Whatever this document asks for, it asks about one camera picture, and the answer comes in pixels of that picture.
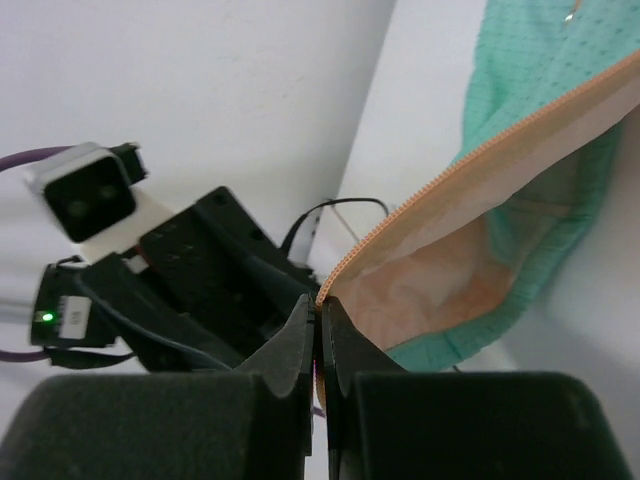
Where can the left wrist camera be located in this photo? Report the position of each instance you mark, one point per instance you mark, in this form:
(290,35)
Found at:
(93,196)

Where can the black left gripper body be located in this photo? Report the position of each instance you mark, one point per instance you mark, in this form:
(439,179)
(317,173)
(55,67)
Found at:
(203,290)

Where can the orange and teal zip jacket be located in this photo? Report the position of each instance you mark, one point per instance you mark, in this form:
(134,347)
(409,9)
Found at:
(455,266)

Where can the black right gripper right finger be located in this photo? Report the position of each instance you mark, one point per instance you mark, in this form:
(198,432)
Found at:
(384,422)

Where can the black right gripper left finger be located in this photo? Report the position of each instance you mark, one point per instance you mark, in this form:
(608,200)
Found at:
(254,422)

